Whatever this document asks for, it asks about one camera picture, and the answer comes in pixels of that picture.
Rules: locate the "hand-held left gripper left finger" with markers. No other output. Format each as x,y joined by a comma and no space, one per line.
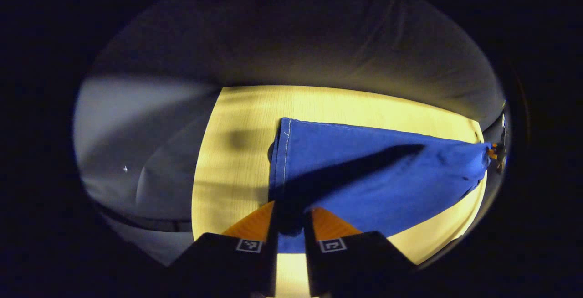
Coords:
255,261

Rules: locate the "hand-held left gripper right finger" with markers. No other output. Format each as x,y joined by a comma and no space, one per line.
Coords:
319,266

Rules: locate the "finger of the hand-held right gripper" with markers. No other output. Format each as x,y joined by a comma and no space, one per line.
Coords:
492,152

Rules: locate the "blue denim jeans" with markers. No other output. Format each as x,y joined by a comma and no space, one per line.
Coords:
410,179

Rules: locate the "black backdrop cloth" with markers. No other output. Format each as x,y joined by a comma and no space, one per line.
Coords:
296,38

